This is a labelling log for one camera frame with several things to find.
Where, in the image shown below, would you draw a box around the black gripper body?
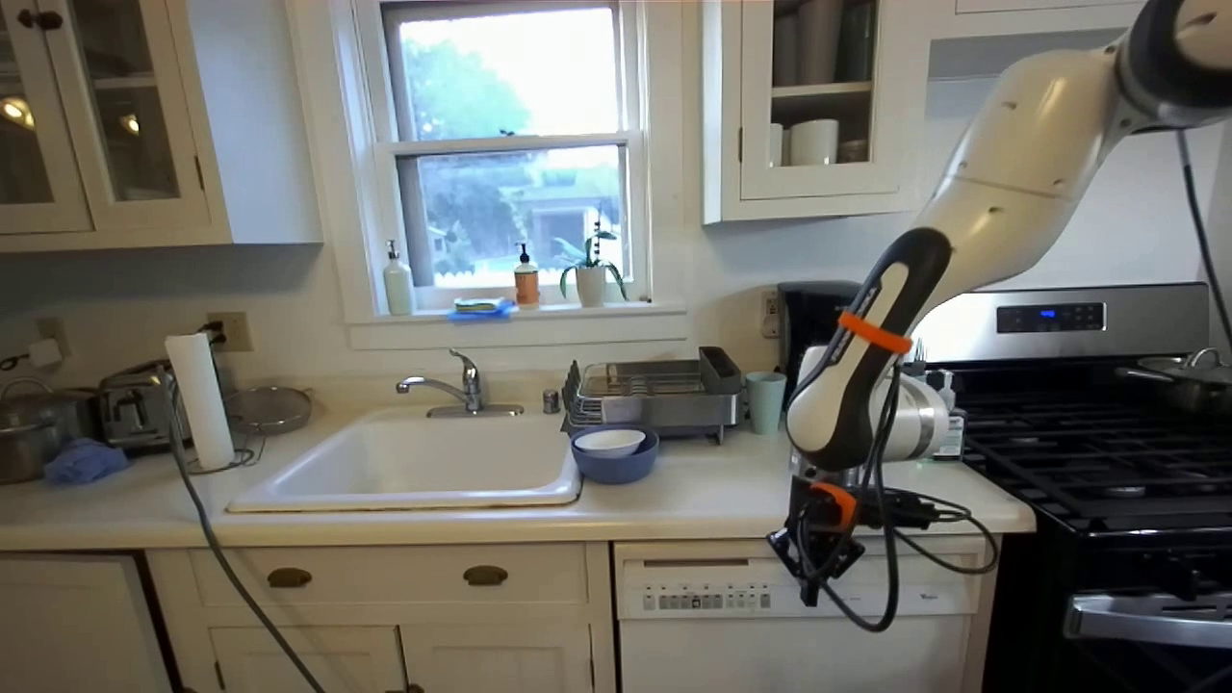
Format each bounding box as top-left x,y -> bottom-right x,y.
765,479 -> 861,604

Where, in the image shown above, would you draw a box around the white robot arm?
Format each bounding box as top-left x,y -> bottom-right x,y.
770,0 -> 1232,604

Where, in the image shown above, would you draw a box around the white dishwasher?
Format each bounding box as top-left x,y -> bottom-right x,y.
611,544 -> 987,693

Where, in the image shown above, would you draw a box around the light blue cup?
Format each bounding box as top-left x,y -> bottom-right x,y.
749,372 -> 786,436

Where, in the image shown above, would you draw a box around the silver metal tumbler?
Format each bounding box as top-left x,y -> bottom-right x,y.
886,376 -> 949,457

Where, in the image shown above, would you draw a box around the dish drying rack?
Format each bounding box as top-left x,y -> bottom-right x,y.
561,347 -> 742,442

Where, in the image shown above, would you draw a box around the blue bowl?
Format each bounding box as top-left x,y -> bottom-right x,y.
569,427 -> 660,485

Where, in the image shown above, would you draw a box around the black coffee maker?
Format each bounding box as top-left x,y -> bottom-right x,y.
778,282 -> 855,386

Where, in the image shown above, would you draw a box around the stainless gas stove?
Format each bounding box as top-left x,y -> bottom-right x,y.
918,282 -> 1232,693

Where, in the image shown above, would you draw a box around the white potted plant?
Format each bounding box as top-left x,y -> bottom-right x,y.
560,228 -> 627,308

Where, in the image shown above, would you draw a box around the chrome faucet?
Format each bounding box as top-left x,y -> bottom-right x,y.
396,349 -> 521,421

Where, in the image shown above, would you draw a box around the white lower kitchen cabinets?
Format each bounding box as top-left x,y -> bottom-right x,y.
0,544 -> 618,693

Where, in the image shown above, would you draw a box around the orange soap bottle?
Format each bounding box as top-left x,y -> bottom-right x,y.
511,244 -> 538,312

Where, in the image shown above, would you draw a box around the white kitchen sink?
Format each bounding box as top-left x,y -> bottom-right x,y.
233,411 -> 582,516

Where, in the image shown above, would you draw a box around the blue sponge dish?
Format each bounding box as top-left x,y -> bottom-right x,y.
450,295 -> 518,325

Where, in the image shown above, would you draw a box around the white upper right cabinet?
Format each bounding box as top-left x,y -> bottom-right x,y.
701,0 -> 1144,225

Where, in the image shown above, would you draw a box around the white cabinet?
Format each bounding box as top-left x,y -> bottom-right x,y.
0,0 -> 319,254
701,0 -> 1144,225

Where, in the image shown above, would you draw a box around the white soap bottle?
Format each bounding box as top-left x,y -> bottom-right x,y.
382,237 -> 411,317

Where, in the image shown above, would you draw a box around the kitchen window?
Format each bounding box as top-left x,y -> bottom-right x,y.
287,0 -> 693,349

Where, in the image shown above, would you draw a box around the glass bowl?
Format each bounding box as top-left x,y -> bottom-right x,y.
238,386 -> 313,436

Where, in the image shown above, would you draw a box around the white paper towel roll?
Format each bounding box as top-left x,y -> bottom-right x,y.
165,332 -> 238,470

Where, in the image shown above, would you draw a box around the silver toaster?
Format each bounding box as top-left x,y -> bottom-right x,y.
100,362 -> 179,452

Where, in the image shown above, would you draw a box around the blue cloth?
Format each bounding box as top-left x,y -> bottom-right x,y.
44,440 -> 127,485

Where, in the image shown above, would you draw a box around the metal pot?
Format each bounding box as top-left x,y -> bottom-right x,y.
0,394 -> 89,485

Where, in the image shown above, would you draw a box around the white upper left cabinet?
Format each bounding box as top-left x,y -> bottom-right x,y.
0,0 -> 319,254

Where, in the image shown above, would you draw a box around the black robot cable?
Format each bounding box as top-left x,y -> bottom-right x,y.
800,127 -> 1232,634

